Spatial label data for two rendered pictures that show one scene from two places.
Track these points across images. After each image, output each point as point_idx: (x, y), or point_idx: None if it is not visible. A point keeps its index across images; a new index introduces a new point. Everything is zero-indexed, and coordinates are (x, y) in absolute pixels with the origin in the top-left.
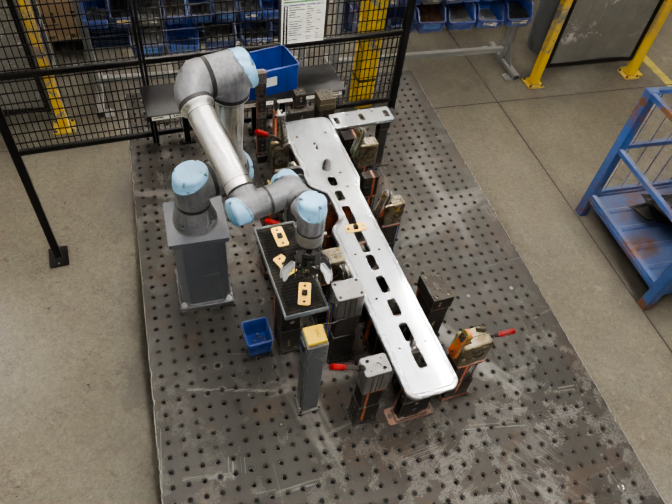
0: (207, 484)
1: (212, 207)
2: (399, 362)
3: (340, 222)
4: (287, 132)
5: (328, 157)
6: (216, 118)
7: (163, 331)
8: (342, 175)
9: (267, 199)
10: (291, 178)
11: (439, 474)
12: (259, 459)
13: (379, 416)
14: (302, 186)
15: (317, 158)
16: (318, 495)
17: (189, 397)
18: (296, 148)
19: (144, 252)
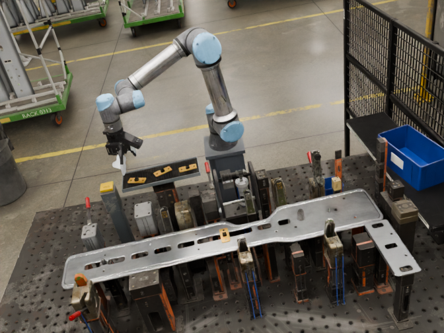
0: (105, 214)
1: (220, 139)
2: (94, 254)
3: (231, 225)
4: (333, 183)
5: (316, 219)
6: (166, 53)
7: (203, 187)
8: (291, 228)
9: (119, 90)
10: (129, 93)
11: (52, 325)
12: (108, 232)
13: (107, 293)
14: (122, 97)
15: (314, 211)
16: None
17: (156, 202)
18: (326, 198)
19: (267, 172)
